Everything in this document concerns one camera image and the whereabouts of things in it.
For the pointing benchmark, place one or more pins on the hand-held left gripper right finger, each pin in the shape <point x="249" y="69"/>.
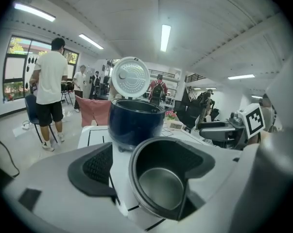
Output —
<point x="221" y="178"/>

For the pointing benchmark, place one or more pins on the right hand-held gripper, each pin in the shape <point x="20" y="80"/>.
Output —
<point x="254" y="120"/>

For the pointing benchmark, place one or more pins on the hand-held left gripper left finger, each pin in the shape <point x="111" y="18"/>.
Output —
<point x="51" y="173"/>

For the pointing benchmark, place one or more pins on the dark pot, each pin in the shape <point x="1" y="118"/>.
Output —
<point x="160" y="188"/>

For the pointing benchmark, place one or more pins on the pink artificial flowers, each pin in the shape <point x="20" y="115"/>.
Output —
<point x="171" y="115"/>

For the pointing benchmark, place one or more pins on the white table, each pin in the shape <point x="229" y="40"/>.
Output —
<point x="95" y="135"/>

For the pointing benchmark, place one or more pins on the ceiling light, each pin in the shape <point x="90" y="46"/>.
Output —
<point x="91" y="41"/>
<point x="34" y="12"/>
<point x="241" y="77"/>
<point x="165" y="38"/>

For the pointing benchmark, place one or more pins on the blue chair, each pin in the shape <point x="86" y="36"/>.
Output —
<point x="30" y="110"/>

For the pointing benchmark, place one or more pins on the pink covered chair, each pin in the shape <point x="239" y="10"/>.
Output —
<point x="92" y="110"/>

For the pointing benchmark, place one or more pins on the navy rice cooker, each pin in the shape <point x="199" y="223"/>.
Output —
<point x="134" y="125"/>

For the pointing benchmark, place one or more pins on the black-framed window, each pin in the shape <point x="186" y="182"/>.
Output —
<point x="15" y="69"/>

